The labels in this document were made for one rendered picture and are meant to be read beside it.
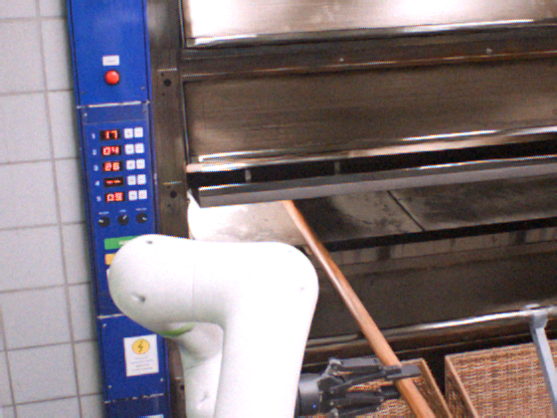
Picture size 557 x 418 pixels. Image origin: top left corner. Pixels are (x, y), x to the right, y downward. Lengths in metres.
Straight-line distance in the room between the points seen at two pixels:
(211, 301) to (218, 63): 0.89
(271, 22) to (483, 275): 0.90
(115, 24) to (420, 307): 1.06
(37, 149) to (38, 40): 0.24
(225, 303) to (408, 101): 1.07
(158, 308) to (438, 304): 1.28
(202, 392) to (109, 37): 0.75
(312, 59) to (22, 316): 0.88
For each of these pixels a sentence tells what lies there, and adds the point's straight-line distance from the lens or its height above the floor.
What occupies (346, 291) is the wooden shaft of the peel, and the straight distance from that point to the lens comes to 1.99.
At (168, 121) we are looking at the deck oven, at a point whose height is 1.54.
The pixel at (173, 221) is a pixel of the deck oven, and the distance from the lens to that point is 2.09.
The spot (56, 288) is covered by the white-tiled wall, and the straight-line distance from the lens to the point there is 2.14.
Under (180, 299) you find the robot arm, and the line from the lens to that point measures 1.20.
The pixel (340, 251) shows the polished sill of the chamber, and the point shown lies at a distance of 2.22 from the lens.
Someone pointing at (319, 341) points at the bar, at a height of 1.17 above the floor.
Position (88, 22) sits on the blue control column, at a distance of 1.90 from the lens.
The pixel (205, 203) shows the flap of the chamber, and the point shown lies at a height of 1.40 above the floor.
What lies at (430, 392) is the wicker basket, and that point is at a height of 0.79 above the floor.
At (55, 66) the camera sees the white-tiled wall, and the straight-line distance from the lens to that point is 1.95.
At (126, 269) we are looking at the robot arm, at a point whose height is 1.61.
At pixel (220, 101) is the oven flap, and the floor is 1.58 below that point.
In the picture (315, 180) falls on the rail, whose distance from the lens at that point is 1.97.
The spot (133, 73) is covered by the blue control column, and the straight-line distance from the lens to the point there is 1.94.
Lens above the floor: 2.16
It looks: 24 degrees down
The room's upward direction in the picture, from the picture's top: straight up
